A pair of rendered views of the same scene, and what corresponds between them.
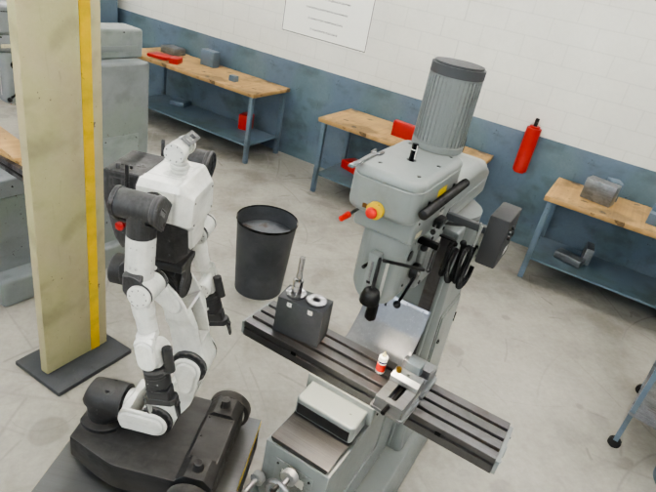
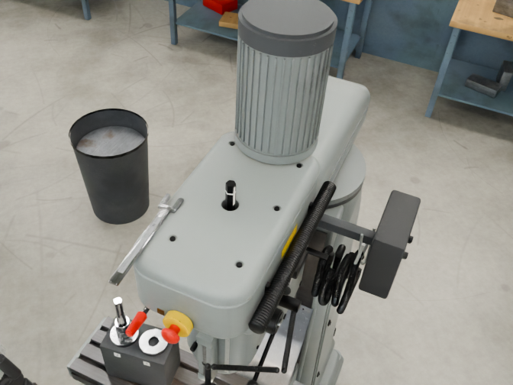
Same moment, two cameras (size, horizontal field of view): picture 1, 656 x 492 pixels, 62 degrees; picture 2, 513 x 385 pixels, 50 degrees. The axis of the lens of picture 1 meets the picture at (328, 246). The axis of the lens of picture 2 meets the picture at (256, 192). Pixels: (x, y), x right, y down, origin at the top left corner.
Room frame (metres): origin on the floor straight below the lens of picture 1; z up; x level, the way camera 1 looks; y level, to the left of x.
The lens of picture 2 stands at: (1.06, -0.22, 2.71)
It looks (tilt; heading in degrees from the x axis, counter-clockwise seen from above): 44 degrees down; 355
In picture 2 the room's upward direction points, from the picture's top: 4 degrees clockwise
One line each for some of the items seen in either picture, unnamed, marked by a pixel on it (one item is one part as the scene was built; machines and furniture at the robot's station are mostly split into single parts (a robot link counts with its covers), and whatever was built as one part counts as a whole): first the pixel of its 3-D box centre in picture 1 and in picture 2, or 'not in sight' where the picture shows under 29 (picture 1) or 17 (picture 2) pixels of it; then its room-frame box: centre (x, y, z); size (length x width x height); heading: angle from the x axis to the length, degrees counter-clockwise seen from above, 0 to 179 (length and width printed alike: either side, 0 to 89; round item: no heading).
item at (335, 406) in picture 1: (351, 386); not in sight; (1.86, -0.23, 0.81); 0.50 x 0.35 x 0.12; 154
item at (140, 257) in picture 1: (143, 266); not in sight; (1.41, 0.55, 1.52); 0.13 x 0.12 x 0.22; 174
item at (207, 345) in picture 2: (370, 276); (208, 354); (1.76, -0.18, 1.45); 0.04 x 0.04 x 0.21; 64
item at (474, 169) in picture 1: (441, 185); (301, 152); (2.31, -0.45, 1.66); 0.80 x 0.23 x 0.20; 154
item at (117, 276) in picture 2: (365, 158); (146, 237); (1.76, -0.07, 1.89); 0.24 x 0.04 x 0.01; 157
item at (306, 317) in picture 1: (303, 314); (141, 353); (1.99, 0.05, 1.05); 0.22 x 0.12 x 0.20; 73
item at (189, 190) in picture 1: (160, 204); not in sight; (1.63, 0.58, 1.63); 0.34 x 0.30 x 0.36; 177
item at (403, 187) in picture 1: (407, 180); (232, 224); (1.88, -0.24, 1.81); 0.47 x 0.26 x 0.16; 154
